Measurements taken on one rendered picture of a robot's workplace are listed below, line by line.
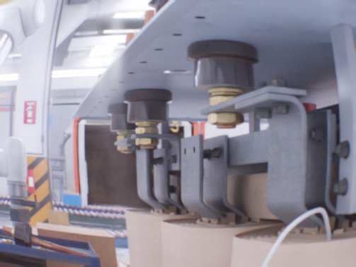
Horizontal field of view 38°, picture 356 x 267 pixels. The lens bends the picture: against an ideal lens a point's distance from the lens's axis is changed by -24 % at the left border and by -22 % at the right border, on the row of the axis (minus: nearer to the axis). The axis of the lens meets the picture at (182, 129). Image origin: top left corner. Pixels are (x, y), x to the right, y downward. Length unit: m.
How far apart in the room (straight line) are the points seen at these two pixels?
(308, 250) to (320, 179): 0.14
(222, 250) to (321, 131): 0.36
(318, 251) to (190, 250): 0.49
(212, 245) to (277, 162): 0.30
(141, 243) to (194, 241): 0.46
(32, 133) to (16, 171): 9.56
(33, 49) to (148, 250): 10.32
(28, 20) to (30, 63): 10.14
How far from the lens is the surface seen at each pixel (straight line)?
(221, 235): 1.03
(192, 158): 1.17
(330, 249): 0.63
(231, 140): 1.13
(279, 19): 0.75
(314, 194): 0.77
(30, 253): 1.72
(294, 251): 0.66
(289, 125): 0.75
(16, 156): 1.87
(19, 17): 1.48
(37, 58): 11.63
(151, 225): 1.48
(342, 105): 0.74
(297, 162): 0.73
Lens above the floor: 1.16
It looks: 4 degrees up
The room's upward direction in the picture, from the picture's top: straight up
